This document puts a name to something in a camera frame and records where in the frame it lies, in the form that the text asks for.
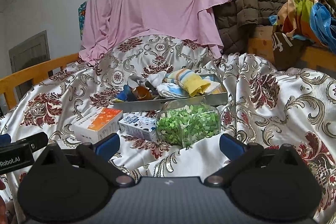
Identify orange fabric band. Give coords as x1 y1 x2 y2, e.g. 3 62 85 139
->
131 86 153 101

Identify striped yellow cuff sock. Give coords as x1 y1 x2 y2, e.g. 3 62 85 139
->
163 68 211 97

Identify white blue patterned sock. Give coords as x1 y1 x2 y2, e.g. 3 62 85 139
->
157 83 189 98

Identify white fluffy sock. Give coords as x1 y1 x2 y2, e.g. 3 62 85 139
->
204 76 223 95

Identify grey sock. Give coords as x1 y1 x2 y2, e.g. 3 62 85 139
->
127 75 155 90

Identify white satin cloth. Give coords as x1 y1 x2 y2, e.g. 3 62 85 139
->
147 71 167 88

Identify person left hand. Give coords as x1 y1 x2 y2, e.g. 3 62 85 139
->
0 180 8 224

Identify white orange medicine box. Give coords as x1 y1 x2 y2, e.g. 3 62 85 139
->
73 107 123 144

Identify blue white small box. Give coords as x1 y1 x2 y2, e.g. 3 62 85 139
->
119 114 158 141

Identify floral satin bedspread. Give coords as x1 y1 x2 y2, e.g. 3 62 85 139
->
1 35 335 223

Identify clear box of green bits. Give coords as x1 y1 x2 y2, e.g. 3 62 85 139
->
156 97 221 148

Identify grey tray with cartoon picture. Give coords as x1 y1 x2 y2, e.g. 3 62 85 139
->
112 74 228 113

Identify grey door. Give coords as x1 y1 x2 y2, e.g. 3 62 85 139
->
8 29 51 98

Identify brown bag with white letters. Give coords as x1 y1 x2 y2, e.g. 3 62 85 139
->
272 32 304 71

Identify brown quilted jacket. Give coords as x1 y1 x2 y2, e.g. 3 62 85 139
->
213 0 287 55

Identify colourful clothes pile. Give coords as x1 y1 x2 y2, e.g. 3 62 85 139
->
269 0 335 53

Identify wooden bed rail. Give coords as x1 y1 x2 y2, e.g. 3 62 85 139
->
0 53 79 110

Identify wooden bed frame right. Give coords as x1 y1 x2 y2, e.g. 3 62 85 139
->
247 26 335 72

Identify colourful wall poster left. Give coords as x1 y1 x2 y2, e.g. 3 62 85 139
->
78 1 87 39

